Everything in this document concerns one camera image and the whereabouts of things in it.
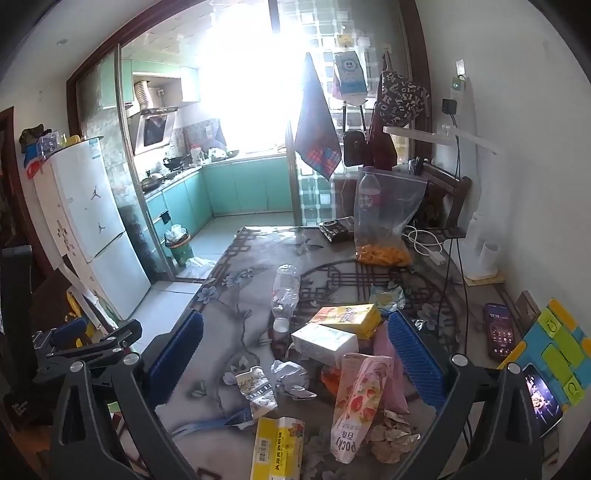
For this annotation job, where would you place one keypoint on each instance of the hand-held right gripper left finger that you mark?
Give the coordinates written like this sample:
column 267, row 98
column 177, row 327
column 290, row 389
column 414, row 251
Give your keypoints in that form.
column 178, row 350

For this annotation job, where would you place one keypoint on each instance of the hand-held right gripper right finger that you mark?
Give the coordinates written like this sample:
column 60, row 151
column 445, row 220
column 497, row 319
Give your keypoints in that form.
column 415, row 360

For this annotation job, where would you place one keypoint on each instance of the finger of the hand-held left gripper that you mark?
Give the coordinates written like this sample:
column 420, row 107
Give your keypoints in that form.
column 69, row 331
column 111, row 341

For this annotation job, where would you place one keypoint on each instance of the blue white snack wrapper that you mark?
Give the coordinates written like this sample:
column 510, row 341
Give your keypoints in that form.
column 385, row 297

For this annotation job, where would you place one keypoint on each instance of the crushed clear water bottle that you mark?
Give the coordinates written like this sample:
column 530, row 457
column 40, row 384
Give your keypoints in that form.
column 286, row 290

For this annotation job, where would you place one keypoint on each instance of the pink plastic bag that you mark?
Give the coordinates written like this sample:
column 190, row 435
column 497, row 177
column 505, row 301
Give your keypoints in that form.
column 392, row 369

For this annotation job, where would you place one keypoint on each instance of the white board strip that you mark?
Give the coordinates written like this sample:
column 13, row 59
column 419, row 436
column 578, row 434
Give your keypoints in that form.
column 92, row 307

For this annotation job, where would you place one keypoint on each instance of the pink snack stick package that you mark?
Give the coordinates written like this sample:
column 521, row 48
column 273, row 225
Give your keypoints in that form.
column 360, row 401

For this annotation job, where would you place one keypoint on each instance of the floral patterned tablecloth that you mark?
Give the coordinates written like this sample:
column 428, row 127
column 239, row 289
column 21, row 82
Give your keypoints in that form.
column 240, row 304

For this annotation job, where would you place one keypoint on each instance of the crumpled brown paper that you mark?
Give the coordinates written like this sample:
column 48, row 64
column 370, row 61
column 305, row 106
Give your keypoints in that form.
column 392, row 436

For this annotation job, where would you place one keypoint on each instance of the yellow carton box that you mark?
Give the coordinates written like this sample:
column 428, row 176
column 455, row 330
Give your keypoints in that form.
column 346, row 318

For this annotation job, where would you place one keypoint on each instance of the white plastic bag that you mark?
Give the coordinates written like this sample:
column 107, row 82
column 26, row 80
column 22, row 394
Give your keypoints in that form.
column 199, row 265

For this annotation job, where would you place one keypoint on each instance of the dark smartphone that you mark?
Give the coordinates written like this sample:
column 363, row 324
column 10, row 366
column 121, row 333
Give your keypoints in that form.
column 500, row 330

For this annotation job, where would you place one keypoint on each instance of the white carton box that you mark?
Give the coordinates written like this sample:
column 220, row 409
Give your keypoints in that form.
column 323, row 344

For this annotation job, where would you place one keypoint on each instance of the green kitchen waste bin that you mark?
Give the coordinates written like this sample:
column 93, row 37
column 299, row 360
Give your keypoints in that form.
column 180, row 249

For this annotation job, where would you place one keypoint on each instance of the wooden board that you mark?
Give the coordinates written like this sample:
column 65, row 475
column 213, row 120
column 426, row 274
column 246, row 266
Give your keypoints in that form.
column 489, row 278

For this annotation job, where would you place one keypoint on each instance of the crumpled silver wrapper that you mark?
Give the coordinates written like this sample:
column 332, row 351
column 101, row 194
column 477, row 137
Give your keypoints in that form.
column 291, row 376

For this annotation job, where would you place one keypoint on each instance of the white refrigerator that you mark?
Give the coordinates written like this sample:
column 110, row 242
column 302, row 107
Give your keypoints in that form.
column 92, row 217

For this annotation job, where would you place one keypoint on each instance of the smartphone with lit screen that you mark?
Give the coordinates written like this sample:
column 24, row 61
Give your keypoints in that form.
column 540, row 399

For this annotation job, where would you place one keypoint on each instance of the yellow white wrapper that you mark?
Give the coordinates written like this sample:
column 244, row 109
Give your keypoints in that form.
column 277, row 447

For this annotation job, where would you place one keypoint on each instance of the blue yellow phone holder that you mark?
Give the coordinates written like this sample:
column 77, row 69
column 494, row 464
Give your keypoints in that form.
column 558, row 341

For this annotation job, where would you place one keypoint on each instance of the clear zip bag orange snacks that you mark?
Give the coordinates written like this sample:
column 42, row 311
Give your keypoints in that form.
column 395, row 212

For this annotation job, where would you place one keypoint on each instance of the black box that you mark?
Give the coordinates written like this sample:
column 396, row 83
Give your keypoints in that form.
column 336, row 230

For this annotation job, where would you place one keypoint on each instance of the blue red box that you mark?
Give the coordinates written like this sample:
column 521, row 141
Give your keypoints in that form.
column 32, row 162

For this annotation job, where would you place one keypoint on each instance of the black frying pan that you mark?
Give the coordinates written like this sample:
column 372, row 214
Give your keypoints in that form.
column 151, row 183

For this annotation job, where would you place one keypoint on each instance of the dark wooden chair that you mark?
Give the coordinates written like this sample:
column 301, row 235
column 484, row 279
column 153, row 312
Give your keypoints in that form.
column 450, row 184

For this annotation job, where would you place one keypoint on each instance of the teal base cabinets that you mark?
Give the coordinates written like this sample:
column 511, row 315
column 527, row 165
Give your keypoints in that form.
column 244, row 184

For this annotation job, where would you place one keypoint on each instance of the clear plastic container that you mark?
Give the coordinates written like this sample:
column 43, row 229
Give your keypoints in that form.
column 48, row 143

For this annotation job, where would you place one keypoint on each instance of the dark cloth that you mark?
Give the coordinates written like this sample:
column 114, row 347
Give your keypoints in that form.
column 31, row 134

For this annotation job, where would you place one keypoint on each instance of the black wok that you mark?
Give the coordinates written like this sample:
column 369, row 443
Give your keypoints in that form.
column 174, row 161

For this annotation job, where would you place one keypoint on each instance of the small yellow item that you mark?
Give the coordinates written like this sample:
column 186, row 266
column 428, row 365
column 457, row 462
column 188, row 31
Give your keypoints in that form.
column 71, row 139

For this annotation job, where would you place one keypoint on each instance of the dark red garment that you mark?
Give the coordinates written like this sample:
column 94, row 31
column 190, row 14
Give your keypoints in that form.
column 383, row 147

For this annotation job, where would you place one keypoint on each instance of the silver range hood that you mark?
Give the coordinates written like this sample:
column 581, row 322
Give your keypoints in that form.
column 154, row 129

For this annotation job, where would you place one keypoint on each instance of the small black hanging bag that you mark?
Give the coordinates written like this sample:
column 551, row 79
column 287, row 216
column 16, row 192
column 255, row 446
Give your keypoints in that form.
column 353, row 147

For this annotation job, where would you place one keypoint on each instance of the white desk lamp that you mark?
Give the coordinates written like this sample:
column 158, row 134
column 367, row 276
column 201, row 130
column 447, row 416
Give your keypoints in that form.
column 443, row 135

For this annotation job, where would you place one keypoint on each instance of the plaid hanging towel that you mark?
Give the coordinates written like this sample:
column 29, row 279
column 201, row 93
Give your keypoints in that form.
column 316, row 134

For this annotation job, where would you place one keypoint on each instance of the black letter print bag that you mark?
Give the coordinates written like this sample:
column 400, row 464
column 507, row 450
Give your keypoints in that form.
column 399, row 99

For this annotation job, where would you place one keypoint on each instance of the blue white hanging pouch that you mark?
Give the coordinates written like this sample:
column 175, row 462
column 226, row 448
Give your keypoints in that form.
column 350, row 71

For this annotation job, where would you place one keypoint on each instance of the small wooden frame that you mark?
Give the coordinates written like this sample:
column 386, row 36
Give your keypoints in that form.
column 527, row 307

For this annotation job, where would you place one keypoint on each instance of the black wall adapter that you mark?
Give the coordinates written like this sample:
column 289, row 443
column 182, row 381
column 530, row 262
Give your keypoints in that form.
column 449, row 106

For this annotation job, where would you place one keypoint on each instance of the teal wall cabinets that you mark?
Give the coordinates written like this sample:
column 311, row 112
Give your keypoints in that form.
column 152, row 69

